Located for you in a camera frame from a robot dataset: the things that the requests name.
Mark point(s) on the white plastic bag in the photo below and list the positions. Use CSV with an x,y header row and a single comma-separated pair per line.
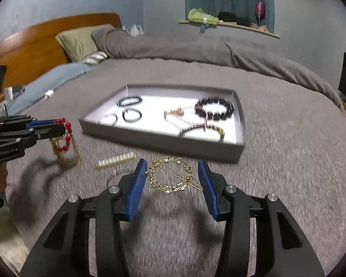
x,y
136,30

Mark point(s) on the olive green pillow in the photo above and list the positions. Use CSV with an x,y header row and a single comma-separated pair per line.
x,y
77,41

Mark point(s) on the black bundle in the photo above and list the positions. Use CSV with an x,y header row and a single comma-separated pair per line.
x,y
226,16
243,21

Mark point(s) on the wooden headboard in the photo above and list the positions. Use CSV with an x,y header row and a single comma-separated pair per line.
x,y
31,43

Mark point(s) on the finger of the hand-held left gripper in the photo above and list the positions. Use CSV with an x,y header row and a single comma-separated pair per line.
x,y
50,131
40,122

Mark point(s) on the pink wine glass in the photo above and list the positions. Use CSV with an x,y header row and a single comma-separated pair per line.
x,y
259,8

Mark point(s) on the grey duvet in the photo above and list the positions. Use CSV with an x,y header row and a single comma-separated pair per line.
x,y
190,49

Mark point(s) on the striped pillow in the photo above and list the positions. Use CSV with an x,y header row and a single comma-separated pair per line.
x,y
95,57

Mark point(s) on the light blue blanket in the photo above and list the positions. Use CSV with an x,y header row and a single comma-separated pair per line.
x,y
52,78

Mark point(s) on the light green cloth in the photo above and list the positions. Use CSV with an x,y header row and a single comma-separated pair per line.
x,y
201,16

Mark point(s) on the grey shallow cardboard box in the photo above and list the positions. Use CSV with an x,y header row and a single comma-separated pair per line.
x,y
161,147

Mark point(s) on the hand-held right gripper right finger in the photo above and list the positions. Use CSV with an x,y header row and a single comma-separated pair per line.
x,y
207,184

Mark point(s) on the white charger plug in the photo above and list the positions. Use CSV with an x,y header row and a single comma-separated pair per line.
x,y
49,93

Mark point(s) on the pink cloth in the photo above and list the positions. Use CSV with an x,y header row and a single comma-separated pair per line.
x,y
259,27

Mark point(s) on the gold wreath hair clip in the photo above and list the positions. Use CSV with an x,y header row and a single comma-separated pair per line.
x,y
164,187

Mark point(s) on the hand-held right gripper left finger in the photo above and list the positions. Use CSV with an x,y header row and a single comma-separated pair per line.
x,y
137,187

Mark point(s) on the wooden window sill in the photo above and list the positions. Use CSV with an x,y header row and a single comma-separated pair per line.
x,y
265,32

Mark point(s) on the pearl hair clip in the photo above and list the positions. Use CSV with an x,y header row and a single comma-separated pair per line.
x,y
115,160

